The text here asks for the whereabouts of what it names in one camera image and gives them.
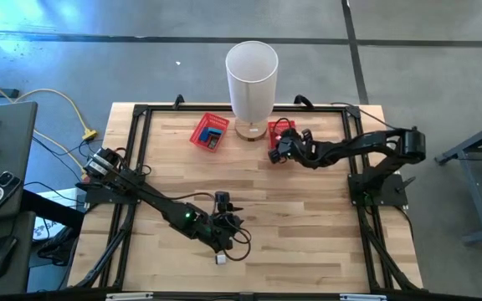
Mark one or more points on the white shade table lamp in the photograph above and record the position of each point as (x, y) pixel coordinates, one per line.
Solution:
(251, 83)

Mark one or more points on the white table clamp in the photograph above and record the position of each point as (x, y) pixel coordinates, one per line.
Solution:
(363, 297)
(129, 296)

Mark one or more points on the red plastic basket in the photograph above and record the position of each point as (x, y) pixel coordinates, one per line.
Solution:
(197, 140)
(271, 129)

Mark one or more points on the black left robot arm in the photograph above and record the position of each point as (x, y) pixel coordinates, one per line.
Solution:
(153, 198)

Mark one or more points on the black digital timer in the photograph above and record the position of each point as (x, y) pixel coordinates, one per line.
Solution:
(212, 143)

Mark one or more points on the pink adapter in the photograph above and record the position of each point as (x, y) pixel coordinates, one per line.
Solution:
(278, 137)

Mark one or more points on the white adapter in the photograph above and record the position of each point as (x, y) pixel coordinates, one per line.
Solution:
(221, 259)

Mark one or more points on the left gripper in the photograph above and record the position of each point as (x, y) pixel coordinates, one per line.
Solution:
(218, 230)

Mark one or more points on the black aluminium table frame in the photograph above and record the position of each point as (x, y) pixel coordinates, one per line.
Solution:
(165, 108)

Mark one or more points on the black computer mouse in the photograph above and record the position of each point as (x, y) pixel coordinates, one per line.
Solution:
(0, 255)

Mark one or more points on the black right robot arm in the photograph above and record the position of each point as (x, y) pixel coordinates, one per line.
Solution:
(362, 144)

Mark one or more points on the teal digital timer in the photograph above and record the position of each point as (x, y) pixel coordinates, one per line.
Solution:
(214, 131)

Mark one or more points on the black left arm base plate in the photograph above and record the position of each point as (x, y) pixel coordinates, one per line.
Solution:
(98, 195)

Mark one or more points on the grey desk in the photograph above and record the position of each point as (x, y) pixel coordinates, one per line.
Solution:
(6, 142)

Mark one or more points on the grey-blue table frame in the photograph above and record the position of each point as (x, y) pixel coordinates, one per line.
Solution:
(473, 192)

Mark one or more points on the white printed box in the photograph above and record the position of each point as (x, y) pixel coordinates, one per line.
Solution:
(52, 200)

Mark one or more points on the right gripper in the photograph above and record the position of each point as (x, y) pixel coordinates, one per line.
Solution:
(297, 149)

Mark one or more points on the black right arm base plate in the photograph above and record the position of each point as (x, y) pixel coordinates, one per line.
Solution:
(391, 194)

